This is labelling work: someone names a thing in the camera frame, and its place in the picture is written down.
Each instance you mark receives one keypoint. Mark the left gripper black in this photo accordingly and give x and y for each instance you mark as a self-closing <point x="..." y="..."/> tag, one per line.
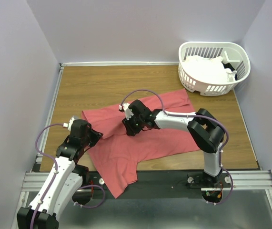
<point x="96" y="136"/>

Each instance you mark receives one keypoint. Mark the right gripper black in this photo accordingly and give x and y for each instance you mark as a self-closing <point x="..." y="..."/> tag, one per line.
<point x="130" y="130"/>

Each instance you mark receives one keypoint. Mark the red t shirt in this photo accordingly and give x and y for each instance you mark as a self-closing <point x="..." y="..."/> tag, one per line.
<point x="116" y="155"/>

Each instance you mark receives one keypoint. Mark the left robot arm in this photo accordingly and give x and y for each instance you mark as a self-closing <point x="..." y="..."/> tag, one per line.
<point x="65" y="178"/>

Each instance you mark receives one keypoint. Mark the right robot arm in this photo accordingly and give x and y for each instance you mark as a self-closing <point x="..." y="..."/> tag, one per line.
<point x="206" y="131"/>

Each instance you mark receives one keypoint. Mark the white t shirt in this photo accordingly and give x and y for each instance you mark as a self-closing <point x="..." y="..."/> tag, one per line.
<point x="207" y="70"/>

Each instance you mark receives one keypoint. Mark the white laundry basket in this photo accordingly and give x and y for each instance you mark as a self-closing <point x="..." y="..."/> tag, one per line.
<point x="230" y="52"/>

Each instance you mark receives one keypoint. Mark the black garment in basket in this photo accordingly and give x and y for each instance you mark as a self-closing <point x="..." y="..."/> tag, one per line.
<point x="232" y="69"/>

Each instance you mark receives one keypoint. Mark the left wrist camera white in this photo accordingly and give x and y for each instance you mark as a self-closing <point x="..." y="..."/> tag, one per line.
<point x="69" y="124"/>

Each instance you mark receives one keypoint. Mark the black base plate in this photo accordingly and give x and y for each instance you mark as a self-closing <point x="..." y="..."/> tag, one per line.
<point x="176" y="184"/>

